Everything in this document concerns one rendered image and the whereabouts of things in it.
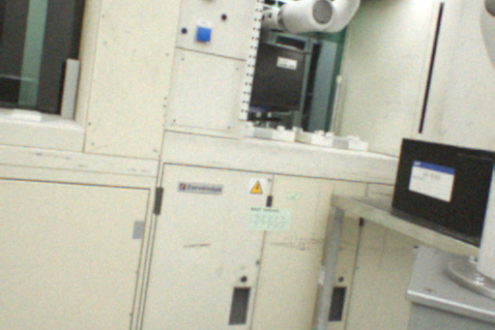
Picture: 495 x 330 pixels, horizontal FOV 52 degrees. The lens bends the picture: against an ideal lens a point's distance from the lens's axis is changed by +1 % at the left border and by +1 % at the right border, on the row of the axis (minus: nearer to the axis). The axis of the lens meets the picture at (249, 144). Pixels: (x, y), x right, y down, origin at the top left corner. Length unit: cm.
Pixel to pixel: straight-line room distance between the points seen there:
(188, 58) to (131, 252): 46
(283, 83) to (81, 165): 64
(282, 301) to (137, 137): 58
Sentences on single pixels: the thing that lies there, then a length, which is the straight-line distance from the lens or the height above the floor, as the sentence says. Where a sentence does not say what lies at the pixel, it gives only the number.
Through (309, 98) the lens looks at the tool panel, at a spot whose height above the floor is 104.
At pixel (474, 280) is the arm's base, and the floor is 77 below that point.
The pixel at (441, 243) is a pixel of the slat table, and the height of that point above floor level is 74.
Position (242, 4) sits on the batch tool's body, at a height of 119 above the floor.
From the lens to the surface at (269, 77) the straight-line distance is 148.
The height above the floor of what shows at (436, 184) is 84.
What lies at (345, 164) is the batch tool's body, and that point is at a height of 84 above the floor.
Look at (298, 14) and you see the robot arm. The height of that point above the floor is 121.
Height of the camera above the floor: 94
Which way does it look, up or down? 3 degrees down
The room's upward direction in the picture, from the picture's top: 8 degrees clockwise
